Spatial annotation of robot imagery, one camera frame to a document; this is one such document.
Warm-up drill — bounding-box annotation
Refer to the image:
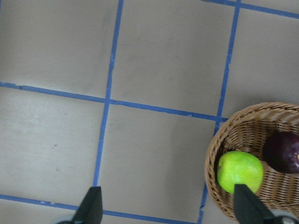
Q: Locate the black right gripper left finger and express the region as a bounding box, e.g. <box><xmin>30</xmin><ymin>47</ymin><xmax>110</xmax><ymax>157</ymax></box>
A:
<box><xmin>71</xmin><ymin>186</ymin><xmax>103</xmax><ymax>224</ymax></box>

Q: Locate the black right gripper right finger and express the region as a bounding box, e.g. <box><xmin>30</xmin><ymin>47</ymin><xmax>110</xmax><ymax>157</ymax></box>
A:
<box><xmin>234</xmin><ymin>184</ymin><xmax>275</xmax><ymax>224</ymax></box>

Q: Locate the green apple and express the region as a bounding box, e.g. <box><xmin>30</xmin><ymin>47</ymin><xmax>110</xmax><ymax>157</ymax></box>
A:
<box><xmin>216</xmin><ymin>151</ymin><xmax>263</xmax><ymax>194</ymax></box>

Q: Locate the dark red apple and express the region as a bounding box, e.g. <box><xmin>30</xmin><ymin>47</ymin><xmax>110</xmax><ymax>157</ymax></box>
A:
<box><xmin>262</xmin><ymin>132</ymin><xmax>299</xmax><ymax>174</ymax></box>

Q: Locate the wicker basket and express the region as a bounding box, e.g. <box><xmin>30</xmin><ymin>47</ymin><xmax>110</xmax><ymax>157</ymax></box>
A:
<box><xmin>204</xmin><ymin>102</ymin><xmax>299</xmax><ymax>220</ymax></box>

